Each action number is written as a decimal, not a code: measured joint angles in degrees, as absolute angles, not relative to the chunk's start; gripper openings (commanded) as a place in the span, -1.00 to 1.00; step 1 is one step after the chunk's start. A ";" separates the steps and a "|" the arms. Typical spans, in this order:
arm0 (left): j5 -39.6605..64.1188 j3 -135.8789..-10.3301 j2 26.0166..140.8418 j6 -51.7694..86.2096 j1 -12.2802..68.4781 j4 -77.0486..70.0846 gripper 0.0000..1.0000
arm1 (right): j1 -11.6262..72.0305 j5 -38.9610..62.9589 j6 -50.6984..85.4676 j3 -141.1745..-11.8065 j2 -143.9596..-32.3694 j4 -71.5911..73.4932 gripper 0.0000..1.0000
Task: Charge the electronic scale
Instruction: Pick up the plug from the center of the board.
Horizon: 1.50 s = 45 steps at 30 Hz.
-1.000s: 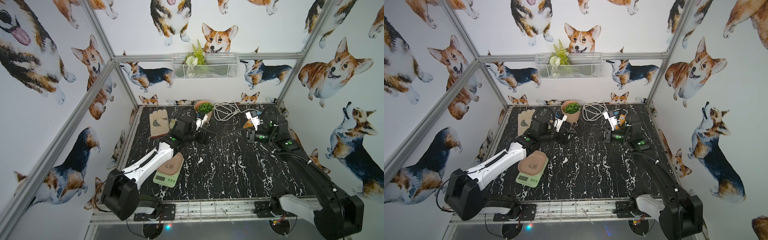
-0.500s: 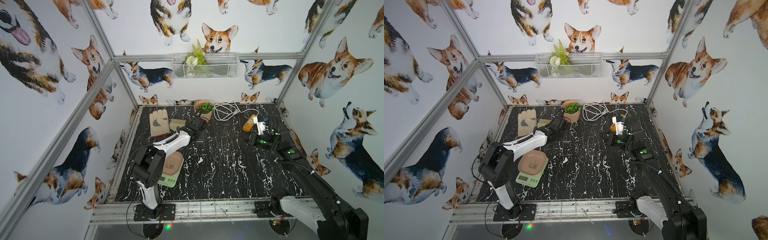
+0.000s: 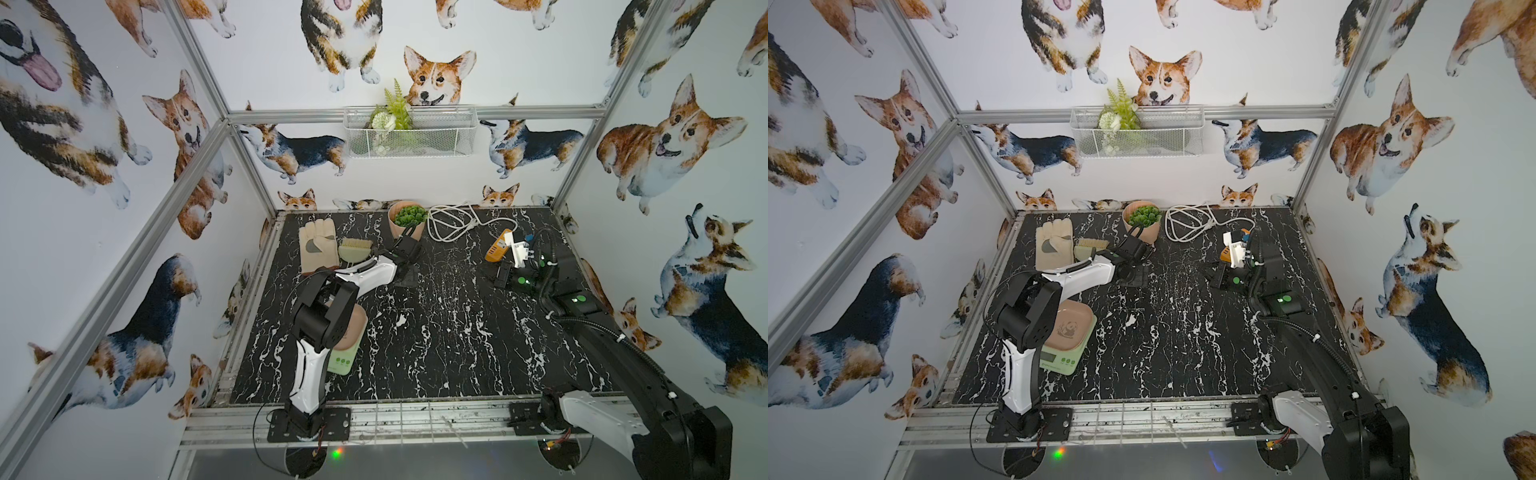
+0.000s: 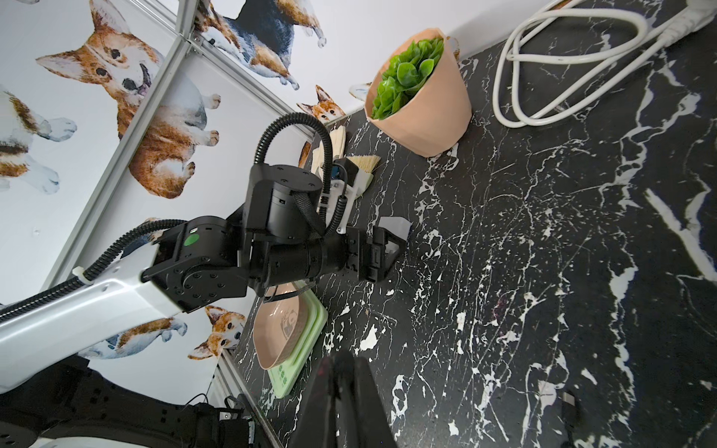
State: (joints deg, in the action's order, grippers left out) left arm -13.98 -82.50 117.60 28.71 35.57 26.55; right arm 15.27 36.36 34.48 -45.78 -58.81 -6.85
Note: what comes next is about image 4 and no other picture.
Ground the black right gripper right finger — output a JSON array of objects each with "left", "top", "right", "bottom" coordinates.
[{"left": 343, "top": 354, "right": 397, "bottom": 448}]

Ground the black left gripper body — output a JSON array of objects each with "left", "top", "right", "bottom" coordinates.
[{"left": 344, "top": 227, "right": 403, "bottom": 283}]

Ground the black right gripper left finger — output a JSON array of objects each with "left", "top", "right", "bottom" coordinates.
[{"left": 289, "top": 351, "right": 347, "bottom": 448}]

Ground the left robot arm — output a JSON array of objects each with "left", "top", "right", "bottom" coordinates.
[{"left": 1, "top": 113, "right": 410, "bottom": 392}]

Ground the green electronic scale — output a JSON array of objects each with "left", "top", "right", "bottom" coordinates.
[{"left": 268, "top": 289, "right": 328, "bottom": 399}]

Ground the green hand brush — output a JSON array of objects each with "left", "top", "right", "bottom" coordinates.
[{"left": 347, "top": 155, "right": 381, "bottom": 197}]

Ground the pink bowl with panda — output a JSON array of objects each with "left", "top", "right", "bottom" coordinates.
[{"left": 253, "top": 283, "right": 308, "bottom": 370}]

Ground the pink plant pot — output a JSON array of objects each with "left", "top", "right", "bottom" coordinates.
[{"left": 364, "top": 44, "right": 472, "bottom": 158}]

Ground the green artificial plant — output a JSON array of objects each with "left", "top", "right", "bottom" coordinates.
[{"left": 371, "top": 37, "right": 444, "bottom": 121}]

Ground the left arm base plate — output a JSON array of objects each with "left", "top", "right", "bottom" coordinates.
[{"left": 1, "top": 356, "right": 272, "bottom": 447}]

